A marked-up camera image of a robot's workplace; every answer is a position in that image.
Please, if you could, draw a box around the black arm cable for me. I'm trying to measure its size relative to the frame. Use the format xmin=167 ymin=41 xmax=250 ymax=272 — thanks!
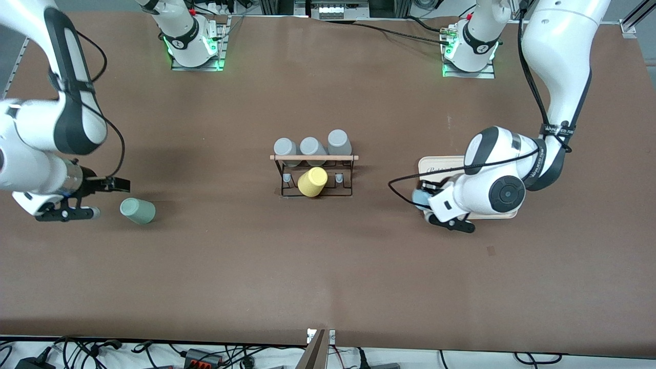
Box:
xmin=76 ymin=31 xmax=126 ymax=179
xmin=388 ymin=0 xmax=572 ymax=206

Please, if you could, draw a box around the aluminium extrusion rail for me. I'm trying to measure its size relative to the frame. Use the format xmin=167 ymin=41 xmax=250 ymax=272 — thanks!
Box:
xmin=3 ymin=37 xmax=27 ymax=98
xmin=619 ymin=0 xmax=656 ymax=39

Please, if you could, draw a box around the white socket strip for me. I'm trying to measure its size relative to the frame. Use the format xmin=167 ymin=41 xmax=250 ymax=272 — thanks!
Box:
xmin=307 ymin=0 xmax=371 ymax=21

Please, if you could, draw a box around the black orange connector box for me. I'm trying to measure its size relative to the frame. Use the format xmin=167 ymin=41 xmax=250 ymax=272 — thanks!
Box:
xmin=184 ymin=348 xmax=224 ymax=369

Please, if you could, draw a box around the black power adapter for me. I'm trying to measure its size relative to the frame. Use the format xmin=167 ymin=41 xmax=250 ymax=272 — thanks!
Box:
xmin=14 ymin=354 xmax=54 ymax=369

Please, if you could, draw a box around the yellow cup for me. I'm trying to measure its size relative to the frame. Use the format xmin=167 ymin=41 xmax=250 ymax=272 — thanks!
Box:
xmin=297 ymin=167 xmax=329 ymax=197

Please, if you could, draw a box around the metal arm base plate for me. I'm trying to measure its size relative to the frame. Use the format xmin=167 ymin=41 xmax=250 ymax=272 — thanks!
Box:
xmin=442 ymin=26 xmax=496 ymax=79
xmin=171 ymin=14 xmax=230 ymax=71

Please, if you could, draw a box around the cream Rabbit tray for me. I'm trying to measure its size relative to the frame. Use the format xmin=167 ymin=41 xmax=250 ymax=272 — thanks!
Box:
xmin=418 ymin=155 xmax=518 ymax=221

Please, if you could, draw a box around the black wire cup rack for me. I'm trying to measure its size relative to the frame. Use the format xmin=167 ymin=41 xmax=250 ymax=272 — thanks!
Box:
xmin=270 ymin=154 xmax=359 ymax=198

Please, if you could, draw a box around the mint green cup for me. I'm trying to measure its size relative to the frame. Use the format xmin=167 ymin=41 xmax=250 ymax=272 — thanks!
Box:
xmin=119 ymin=197 xmax=156 ymax=225

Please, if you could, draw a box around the light blue cup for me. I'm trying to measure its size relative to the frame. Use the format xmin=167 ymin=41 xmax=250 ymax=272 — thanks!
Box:
xmin=413 ymin=189 xmax=436 ymax=211

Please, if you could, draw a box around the black cable on table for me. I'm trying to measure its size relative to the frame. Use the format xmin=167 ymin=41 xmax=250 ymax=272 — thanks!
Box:
xmin=318 ymin=18 xmax=454 ymax=47

